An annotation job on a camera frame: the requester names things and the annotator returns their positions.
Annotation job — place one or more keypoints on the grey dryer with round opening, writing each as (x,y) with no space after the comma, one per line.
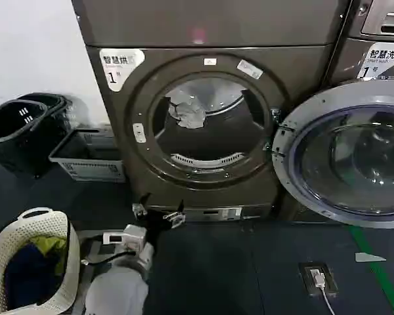
(216,65)

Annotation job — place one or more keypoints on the grey floor tape piece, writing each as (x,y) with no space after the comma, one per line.
(367,257)

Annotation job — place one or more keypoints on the yellow-green garment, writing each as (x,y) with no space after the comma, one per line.
(52,244)

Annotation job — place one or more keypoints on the grey plastic crate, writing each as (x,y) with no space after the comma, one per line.
(92,165)

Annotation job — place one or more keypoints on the grey crumpled cloth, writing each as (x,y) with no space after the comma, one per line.
(188,113)

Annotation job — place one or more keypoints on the large black plastic basket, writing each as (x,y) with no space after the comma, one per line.
(10,144)

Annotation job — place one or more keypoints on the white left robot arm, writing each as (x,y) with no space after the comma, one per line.
(118,288)

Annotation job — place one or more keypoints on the green floor tape line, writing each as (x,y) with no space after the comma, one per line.
(376,265)

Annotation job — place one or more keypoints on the white woven laundry basket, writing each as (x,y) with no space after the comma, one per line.
(70,262)

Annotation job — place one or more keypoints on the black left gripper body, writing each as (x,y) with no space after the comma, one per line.
(156,226)

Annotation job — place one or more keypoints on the grey washing machine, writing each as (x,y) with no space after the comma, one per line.
(351,59)

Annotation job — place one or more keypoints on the white plug adapter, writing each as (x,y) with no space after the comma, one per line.
(317,277)

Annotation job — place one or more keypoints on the clear plastic bag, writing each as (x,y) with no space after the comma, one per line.
(77,110)

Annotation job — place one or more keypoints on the dark blue garment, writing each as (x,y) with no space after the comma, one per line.
(29,275)

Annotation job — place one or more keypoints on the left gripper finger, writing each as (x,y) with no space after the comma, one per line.
(140,210)
(175,218)

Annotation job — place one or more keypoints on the round glass dryer door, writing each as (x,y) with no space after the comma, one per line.
(348,154)

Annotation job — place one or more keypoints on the floor socket box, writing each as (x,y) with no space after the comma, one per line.
(330,279)

